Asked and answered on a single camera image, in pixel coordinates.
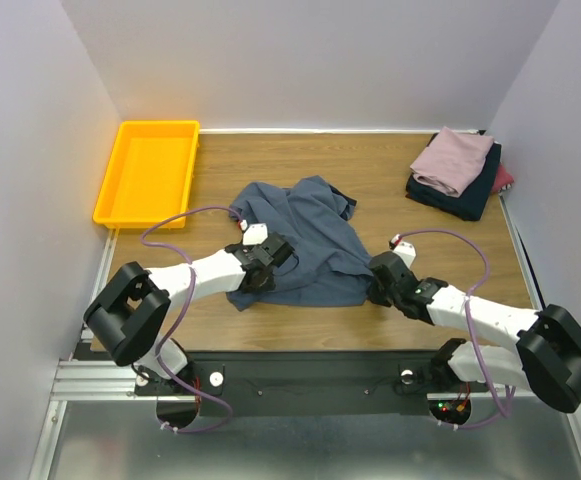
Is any pink folded tank top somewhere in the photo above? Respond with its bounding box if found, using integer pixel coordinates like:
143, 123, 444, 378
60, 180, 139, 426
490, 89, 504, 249
410, 127, 494, 198

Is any dark navy folded tank top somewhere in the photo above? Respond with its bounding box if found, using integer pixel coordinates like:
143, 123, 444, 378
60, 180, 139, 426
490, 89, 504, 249
404, 142, 503, 222

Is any maroon folded tank top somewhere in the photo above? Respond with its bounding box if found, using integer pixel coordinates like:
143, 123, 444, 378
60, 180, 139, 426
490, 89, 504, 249
491, 164, 515, 194

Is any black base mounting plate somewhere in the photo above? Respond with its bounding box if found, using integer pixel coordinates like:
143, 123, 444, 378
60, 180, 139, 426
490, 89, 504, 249
134, 349, 491, 419

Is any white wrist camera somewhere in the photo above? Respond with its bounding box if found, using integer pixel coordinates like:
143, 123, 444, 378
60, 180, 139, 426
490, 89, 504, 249
389, 234, 417, 268
239, 220, 268, 246

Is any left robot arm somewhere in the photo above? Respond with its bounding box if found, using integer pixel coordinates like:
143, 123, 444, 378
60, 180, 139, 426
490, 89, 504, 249
83, 231, 294, 396

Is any aluminium frame rail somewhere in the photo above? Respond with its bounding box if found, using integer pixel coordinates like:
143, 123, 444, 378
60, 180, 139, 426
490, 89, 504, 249
50, 360, 136, 401

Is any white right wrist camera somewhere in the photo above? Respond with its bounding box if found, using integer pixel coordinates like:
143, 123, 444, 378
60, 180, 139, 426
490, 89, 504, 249
389, 234, 417, 268

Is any yellow plastic tray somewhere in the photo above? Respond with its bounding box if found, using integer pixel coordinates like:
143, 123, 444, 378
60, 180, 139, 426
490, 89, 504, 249
92, 120, 200, 230

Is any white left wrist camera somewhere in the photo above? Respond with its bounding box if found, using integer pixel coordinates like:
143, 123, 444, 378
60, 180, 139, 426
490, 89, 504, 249
239, 220, 268, 246

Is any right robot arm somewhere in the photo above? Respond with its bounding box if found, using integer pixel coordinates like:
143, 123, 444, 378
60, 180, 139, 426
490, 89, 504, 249
369, 251, 581, 413

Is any blue-grey tank top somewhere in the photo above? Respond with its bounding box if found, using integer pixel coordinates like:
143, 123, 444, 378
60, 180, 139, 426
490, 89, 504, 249
227, 176, 373, 311

